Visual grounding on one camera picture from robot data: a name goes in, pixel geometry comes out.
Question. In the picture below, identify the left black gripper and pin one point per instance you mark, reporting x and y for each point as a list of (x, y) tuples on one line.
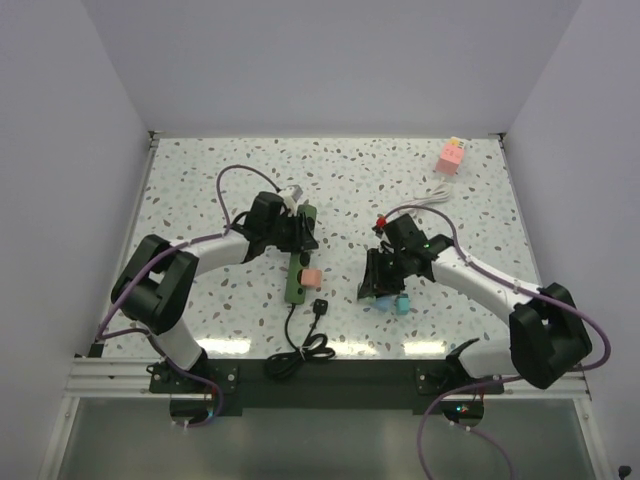
[(301, 238)]

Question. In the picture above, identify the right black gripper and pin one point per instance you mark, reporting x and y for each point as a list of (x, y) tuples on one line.
[(375, 283)]

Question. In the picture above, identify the blue plug cube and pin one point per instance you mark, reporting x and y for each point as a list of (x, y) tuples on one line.
[(383, 304)]

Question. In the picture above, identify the teal plug cube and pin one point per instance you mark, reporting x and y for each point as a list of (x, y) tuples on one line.
[(402, 304)]

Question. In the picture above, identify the salmon plug cube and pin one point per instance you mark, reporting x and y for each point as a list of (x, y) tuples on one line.
[(311, 278)]

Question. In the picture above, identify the green power strip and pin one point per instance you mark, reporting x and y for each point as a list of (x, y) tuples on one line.
[(294, 292)]

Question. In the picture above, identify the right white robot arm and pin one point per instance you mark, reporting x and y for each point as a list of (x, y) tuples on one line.
[(546, 333)]

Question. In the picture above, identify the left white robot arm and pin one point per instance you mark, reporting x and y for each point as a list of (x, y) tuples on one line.
[(154, 286)]

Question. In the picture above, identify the pink cube charger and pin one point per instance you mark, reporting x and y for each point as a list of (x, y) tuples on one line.
[(451, 156)]

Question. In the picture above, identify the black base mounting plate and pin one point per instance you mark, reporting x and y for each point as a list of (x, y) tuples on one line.
[(335, 385)]

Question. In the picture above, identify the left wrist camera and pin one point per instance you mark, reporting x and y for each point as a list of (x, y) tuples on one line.
[(291, 194)]

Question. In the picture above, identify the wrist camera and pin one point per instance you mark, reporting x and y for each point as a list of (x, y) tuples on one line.
[(380, 225), (291, 194)]

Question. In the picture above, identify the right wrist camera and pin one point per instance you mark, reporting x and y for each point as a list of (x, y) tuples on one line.
[(380, 225)]

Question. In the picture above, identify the aluminium frame rail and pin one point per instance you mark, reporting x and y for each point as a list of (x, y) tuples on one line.
[(92, 377)]

